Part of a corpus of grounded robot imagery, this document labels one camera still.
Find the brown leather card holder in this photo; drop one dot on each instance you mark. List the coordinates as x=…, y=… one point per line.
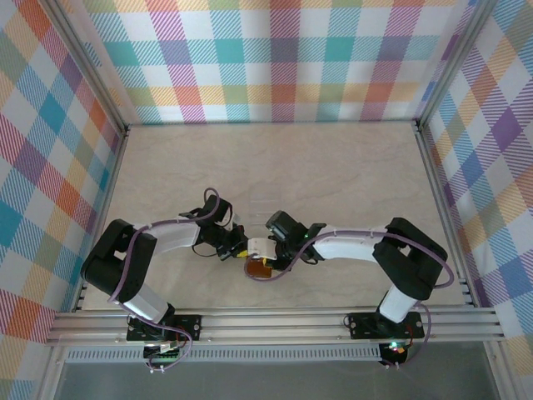
x=258, y=271

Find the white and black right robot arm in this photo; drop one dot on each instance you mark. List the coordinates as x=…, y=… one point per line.
x=350, y=248

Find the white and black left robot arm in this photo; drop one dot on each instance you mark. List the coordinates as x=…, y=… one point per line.
x=170, y=239

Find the wide aluminium base rail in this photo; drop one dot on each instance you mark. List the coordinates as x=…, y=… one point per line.
x=270, y=325

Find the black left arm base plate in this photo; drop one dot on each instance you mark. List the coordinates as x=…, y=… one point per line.
x=191, y=325

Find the aluminium side rail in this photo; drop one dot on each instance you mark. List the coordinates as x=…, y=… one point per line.
x=107, y=208
x=443, y=208

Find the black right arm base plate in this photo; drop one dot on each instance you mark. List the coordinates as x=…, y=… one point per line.
x=362, y=325

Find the aluminium upright frame post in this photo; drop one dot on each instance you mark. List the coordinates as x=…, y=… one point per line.
x=87, y=62
x=451, y=62

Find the aluminium lower frame post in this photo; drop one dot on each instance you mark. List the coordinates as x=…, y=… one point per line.
x=49, y=375
x=501, y=375

